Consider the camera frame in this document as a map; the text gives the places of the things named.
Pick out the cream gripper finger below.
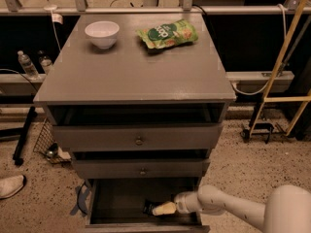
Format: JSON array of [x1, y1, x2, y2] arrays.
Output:
[[153, 202, 176, 216]]

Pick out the clear plastic water bottle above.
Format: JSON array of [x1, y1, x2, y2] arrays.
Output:
[[17, 50, 39, 80]]

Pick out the dark rxbar blueberry bar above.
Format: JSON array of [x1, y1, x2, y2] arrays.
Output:
[[143, 200, 158, 216]]

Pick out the grey middle drawer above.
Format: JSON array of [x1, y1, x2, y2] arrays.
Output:
[[73, 150, 209, 179]]

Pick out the white cable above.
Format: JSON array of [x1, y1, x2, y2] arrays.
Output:
[[231, 3, 288, 97]]

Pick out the grey bottom drawer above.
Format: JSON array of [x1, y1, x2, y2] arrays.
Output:
[[84, 178, 210, 233]]

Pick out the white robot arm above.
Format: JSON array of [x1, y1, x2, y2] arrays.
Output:
[[152, 184, 311, 233]]

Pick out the yellow wooden ladder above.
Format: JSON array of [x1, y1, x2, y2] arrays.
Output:
[[241, 0, 311, 141]]

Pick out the grey drawer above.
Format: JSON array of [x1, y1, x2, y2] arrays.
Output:
[[84, 178, 210, 233], [48, 102, 225, 152], [73, 150, 209, 179]]

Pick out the white shoe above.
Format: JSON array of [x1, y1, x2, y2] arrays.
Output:
[[0, 175, 26, 199]]

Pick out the grey top drawer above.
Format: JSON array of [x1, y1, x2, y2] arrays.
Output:
[[48, 102, 225, 152]]

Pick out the black wire basket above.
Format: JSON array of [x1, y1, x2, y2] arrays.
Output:
[[33, 119, 71, 164]]

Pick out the black tripod leg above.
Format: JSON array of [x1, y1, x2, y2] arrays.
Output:
[[13, 107, 37, 166]]

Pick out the metal railing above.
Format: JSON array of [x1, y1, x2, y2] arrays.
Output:
[[0, 0, 311, 17]]

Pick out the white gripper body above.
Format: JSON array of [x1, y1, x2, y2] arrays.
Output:
[[174, 191, 198, 214]]

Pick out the green snack bag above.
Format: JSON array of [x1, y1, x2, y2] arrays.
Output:
[[136, 19, 198, 50]]

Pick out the grey drawer cabinet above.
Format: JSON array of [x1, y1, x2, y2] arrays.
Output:
[[33, 13, 237, 233]]

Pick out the white bowl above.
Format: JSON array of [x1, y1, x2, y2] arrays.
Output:
[[85, 21, 120, 50]]

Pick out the white lamp with cord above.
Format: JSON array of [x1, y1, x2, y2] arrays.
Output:
[[44, 0, 63, 50]]

